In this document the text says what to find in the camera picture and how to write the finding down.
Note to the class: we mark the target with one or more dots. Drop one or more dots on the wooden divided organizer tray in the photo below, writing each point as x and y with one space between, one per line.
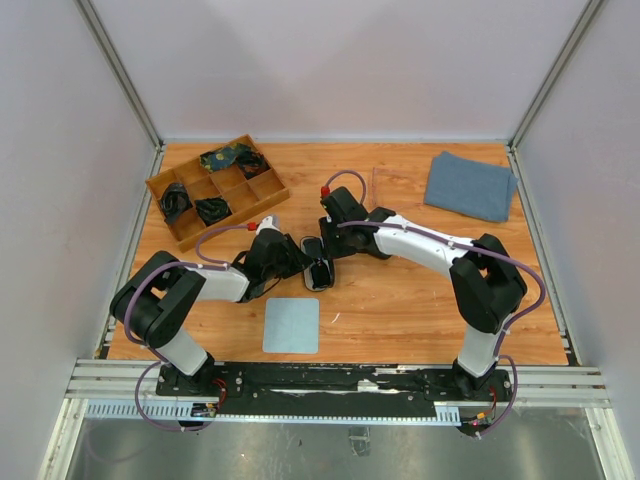
245 195

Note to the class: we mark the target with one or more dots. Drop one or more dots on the black dotted rolled tie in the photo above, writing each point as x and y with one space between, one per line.
212 210

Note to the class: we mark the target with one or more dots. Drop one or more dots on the left aluminium frame post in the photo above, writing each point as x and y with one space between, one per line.
97 28

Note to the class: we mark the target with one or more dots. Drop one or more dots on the black sunglasses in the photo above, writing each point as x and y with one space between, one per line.
317 276

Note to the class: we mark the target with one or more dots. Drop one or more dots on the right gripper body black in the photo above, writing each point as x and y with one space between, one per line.
336 245

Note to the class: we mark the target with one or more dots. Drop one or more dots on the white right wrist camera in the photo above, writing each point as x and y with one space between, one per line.
325 200

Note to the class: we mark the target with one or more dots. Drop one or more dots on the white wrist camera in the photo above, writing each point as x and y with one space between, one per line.
325 200
270 222

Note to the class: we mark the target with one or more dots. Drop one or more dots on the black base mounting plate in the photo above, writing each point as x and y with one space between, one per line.
334 390

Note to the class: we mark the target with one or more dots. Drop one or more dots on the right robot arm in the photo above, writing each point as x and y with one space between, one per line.
488 289

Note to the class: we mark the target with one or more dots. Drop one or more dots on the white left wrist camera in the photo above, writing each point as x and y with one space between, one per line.
270 222

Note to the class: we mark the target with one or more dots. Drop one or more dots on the black orange rolled tie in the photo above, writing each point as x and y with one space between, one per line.
251 163

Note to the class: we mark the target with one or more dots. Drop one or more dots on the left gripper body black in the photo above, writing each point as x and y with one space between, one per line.
290 262

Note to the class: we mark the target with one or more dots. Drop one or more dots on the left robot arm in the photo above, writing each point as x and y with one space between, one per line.
154 304

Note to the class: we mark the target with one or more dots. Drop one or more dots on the aluminium frame post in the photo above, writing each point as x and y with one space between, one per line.
97 28
571 44

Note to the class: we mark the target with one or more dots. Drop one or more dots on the folded blue towel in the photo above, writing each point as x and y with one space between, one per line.
471 188

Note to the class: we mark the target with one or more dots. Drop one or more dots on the blue patterned rolled tie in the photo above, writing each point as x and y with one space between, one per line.
223 157

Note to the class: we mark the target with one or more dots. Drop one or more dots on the black striped rolled tie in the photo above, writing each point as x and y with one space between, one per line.
174 202

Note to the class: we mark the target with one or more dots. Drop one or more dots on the left light blue cloth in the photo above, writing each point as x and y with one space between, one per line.
291 326

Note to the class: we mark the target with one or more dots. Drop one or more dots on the pink clear glasses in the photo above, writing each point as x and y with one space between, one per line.
394 189

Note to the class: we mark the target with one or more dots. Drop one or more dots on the right aluminium frame post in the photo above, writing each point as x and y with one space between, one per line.
571 44

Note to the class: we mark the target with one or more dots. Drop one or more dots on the aluminium front rail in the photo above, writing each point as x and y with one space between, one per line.
127 389

